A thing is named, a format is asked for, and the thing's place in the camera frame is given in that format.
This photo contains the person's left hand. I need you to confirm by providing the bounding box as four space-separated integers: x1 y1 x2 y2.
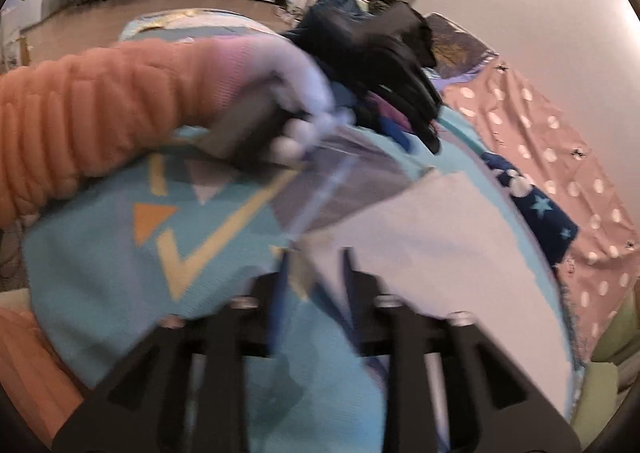
244 39 352 164

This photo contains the person's left forearm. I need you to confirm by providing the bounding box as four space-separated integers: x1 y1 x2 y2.
0 39 253 230

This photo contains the black garment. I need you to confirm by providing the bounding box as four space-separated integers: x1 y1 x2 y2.
282 0 445 154

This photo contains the blue denim garment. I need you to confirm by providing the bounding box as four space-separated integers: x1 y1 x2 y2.
300 0 373 24

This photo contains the teal grey patterned blanket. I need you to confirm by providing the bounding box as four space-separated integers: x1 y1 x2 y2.
22 8 587 453

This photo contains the person's orange sweater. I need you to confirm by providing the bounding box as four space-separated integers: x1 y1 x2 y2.
0 307 87 446

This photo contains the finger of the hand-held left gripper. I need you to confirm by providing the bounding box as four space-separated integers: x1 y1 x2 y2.
291 152 359 240

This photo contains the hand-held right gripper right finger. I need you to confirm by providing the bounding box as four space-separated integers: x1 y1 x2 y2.
341 247 581 453

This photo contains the pink white dotted bed sheet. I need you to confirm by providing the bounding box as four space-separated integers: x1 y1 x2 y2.
440 62 640 365

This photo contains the dark patterned pillow lilac trim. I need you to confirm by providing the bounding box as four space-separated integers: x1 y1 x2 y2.
425 13 501 84

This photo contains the navy star print garment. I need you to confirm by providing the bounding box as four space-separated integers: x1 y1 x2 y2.
481 152 581 268

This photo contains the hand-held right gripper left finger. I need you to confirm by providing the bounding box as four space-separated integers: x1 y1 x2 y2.
52 252 297 453

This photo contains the green cushion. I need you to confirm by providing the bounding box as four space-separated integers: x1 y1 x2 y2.
572 300 640 436

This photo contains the purple blue garment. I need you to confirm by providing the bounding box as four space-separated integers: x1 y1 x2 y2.
347 92 418 154

